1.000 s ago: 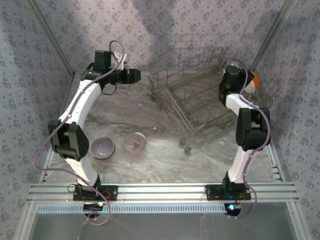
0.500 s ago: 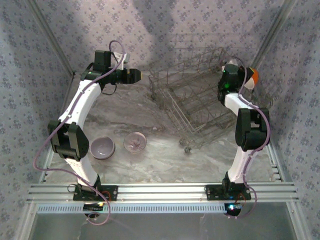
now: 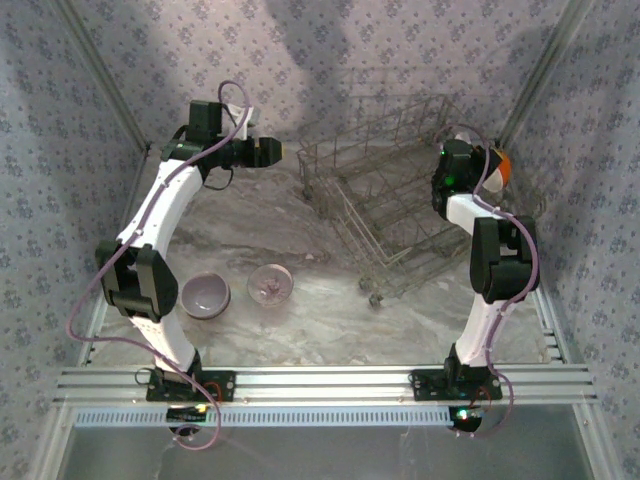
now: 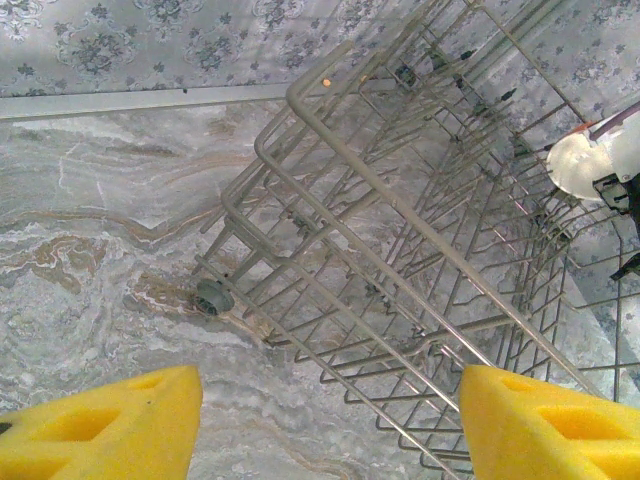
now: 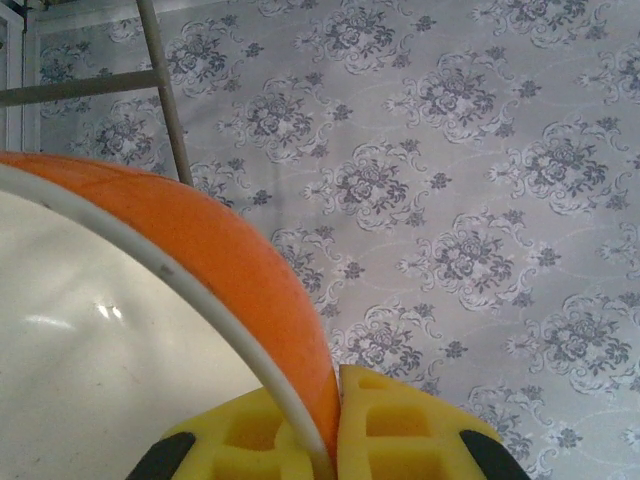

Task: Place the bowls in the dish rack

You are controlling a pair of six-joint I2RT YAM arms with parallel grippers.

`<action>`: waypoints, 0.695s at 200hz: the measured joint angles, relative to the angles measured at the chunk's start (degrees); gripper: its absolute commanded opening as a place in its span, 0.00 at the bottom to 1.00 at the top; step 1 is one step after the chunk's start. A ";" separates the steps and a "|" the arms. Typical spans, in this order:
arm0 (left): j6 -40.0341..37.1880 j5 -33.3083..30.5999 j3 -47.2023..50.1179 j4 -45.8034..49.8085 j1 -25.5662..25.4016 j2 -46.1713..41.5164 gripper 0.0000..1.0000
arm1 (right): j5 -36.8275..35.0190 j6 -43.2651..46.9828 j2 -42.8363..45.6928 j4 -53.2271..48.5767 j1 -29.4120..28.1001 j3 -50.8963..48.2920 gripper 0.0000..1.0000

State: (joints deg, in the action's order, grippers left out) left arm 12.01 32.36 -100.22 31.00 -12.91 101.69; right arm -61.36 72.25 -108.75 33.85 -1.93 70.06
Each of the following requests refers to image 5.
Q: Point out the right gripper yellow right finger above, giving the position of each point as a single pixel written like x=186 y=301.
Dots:
x=400 y=435

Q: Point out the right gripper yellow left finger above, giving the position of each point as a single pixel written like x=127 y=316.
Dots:
x=225 y=440

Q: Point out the aluminium corner post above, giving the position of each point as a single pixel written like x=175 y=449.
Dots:
x=17 y=100

